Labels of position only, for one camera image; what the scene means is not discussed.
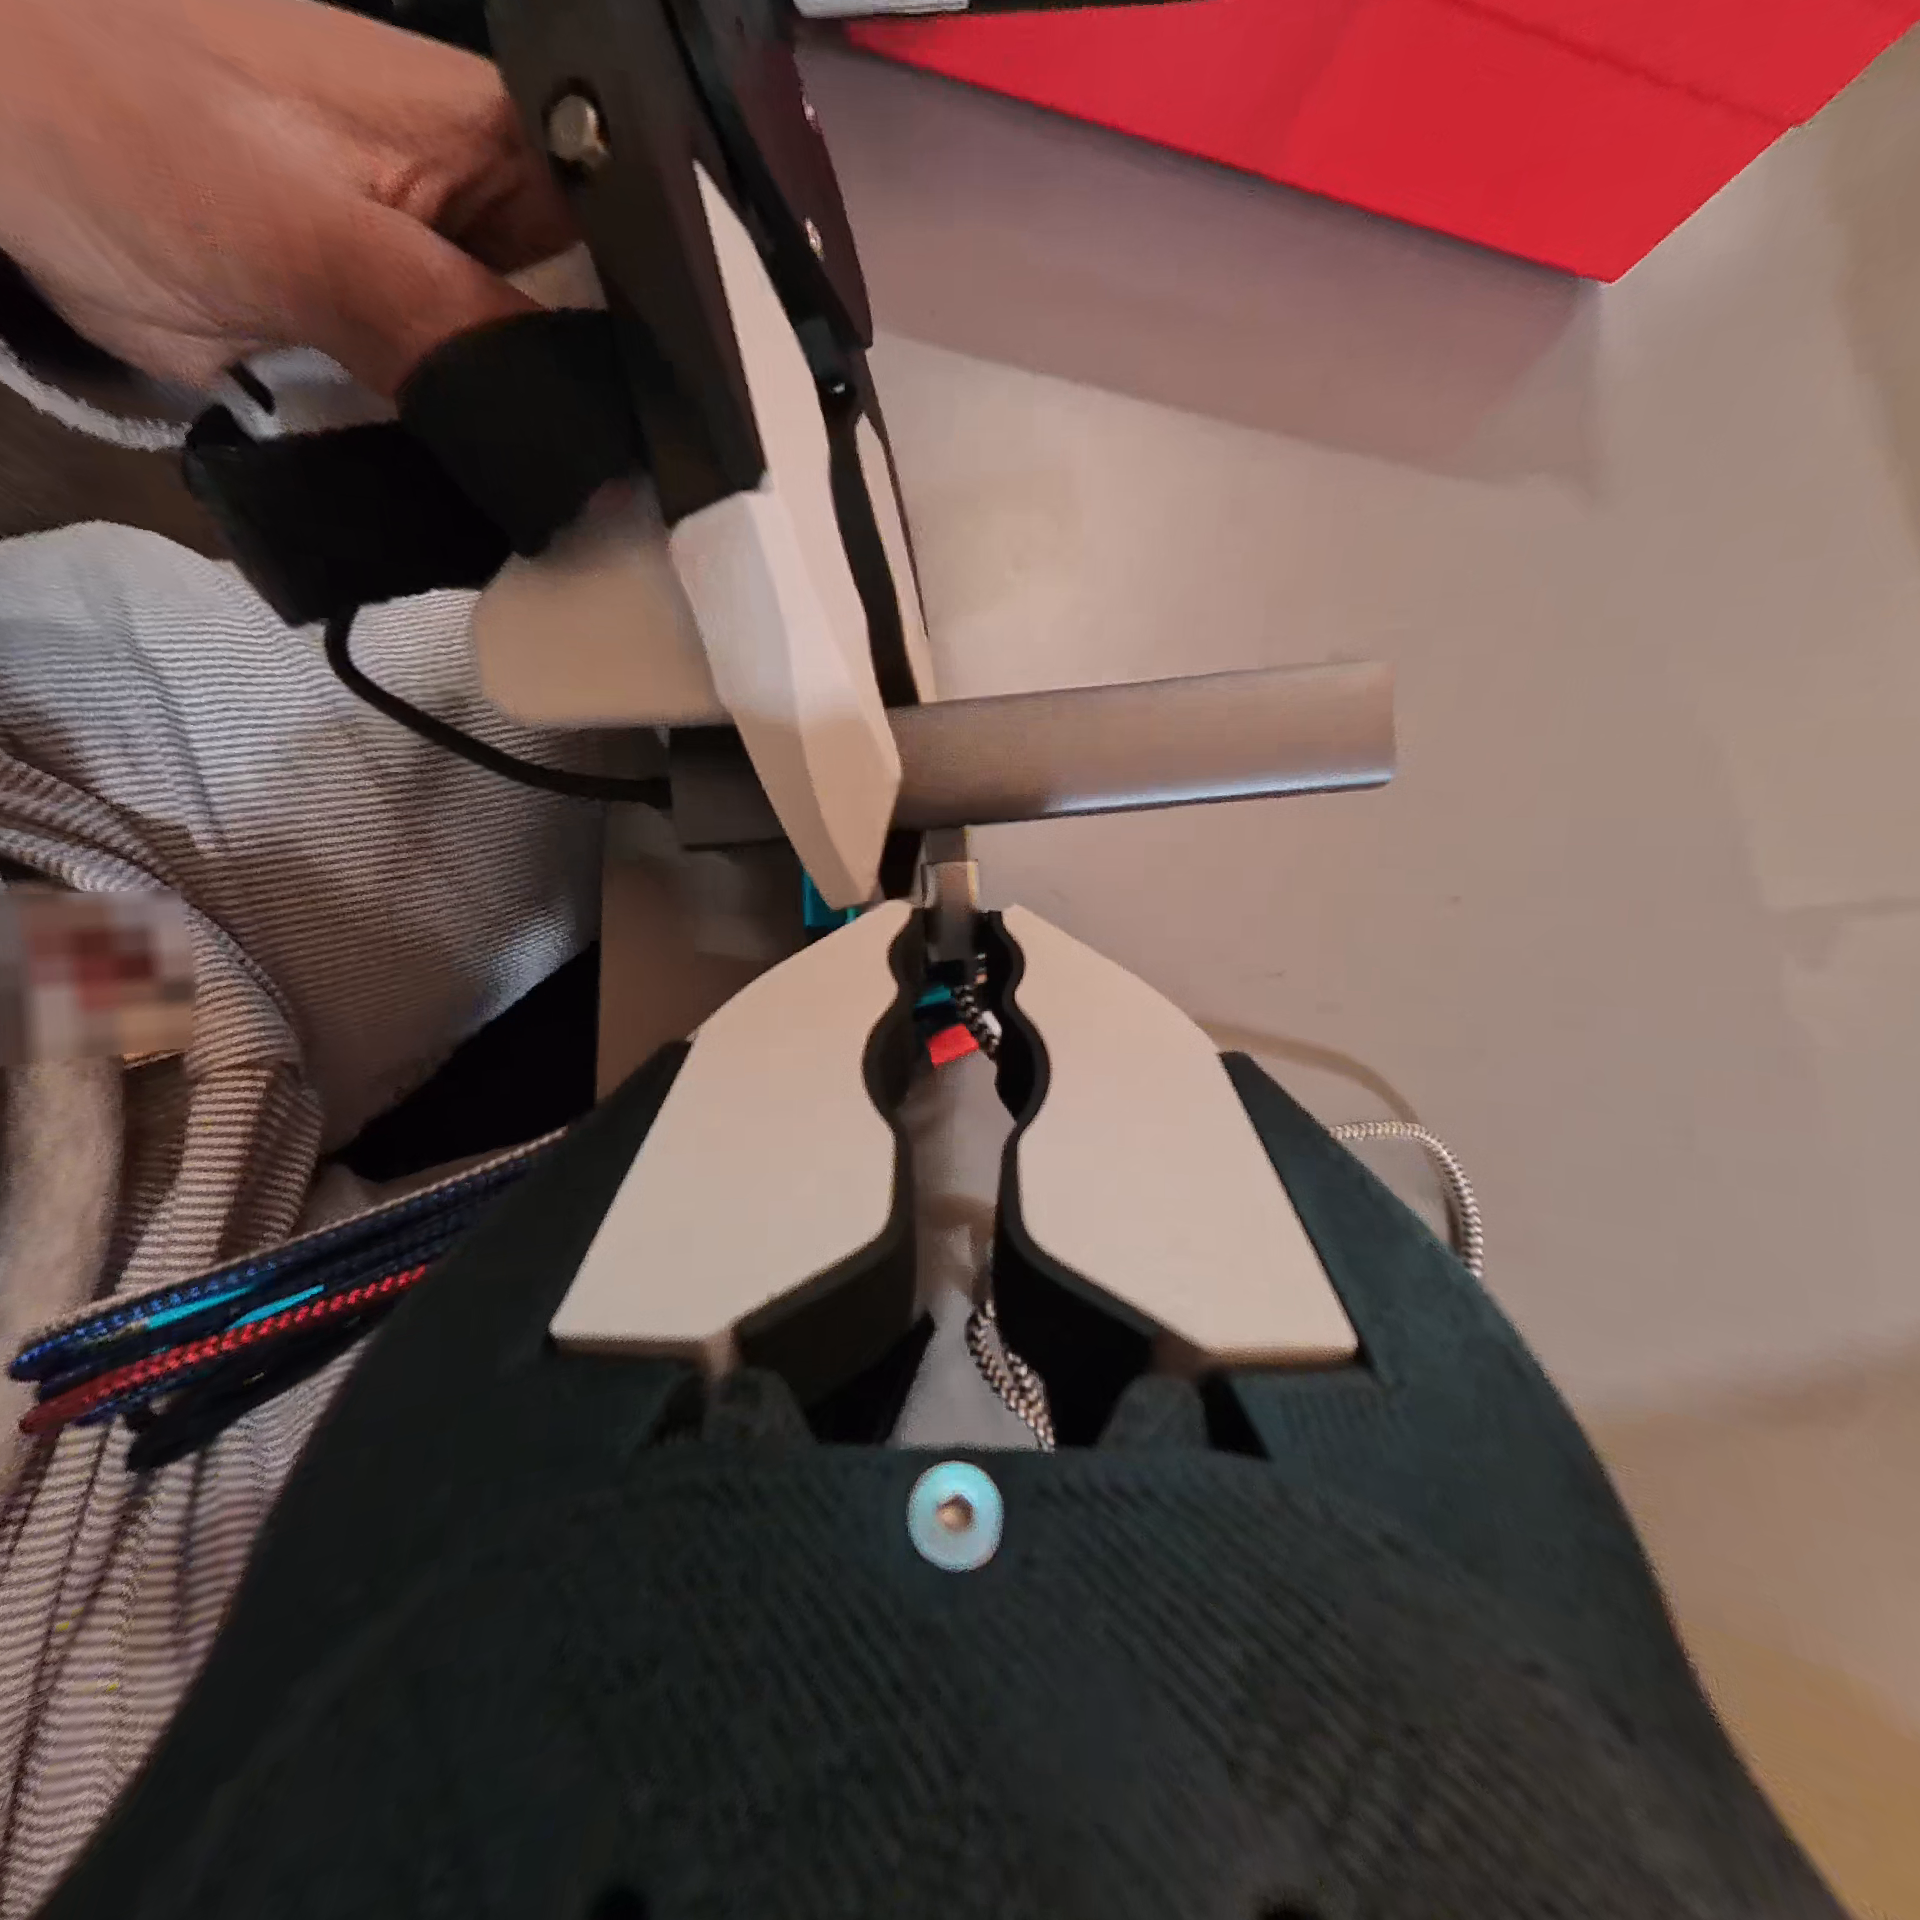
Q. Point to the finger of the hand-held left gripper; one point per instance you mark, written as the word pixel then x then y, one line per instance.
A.
pixel 797 673
pixel 901 598

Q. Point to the red USB plug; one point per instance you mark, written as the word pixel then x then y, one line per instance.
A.
pixel 952 1049

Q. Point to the grey striped shirt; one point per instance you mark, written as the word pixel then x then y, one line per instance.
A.
pixel 294 902

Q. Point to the person's left hand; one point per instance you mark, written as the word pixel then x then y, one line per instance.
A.
pixel 227 163

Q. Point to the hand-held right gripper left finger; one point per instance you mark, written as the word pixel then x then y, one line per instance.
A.
pixel 750 1165

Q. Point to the teal USB plug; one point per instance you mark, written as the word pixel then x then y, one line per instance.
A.
pixel 830 902

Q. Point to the red board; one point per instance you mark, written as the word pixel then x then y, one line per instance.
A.
pixel 1420 117

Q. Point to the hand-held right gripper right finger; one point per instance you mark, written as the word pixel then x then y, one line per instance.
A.
pixel 1166 1185

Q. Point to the grey USB hub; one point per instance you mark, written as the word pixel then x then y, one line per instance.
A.
pixel 1139 743

